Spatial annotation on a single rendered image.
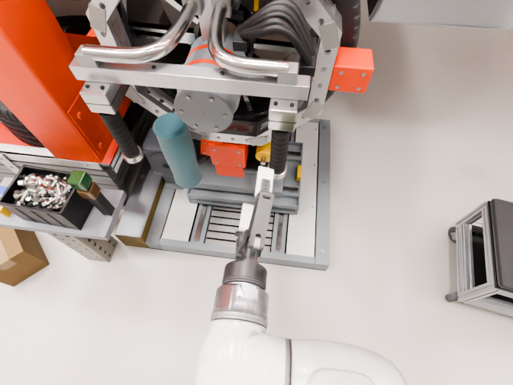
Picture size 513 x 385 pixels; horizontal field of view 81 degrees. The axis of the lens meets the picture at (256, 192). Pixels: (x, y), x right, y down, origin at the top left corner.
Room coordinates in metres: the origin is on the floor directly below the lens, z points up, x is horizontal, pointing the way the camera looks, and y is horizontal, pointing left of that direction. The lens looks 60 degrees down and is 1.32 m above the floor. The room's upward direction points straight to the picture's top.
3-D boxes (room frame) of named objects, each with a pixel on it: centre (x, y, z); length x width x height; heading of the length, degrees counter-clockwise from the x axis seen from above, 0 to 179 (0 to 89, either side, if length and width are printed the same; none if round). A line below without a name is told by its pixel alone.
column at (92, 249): (0.46, 0.70, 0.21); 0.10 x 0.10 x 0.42; 83
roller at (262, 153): (0.73, -0.04, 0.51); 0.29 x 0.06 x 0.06; 173
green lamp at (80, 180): (0.43, 0.47, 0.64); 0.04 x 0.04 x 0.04; 83
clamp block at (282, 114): (0.42, -0.05, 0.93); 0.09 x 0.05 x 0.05; 173
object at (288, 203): (0.81, 0.04, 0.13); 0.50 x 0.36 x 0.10; 83
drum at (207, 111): (0.57, 0.10, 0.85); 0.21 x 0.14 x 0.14; 173
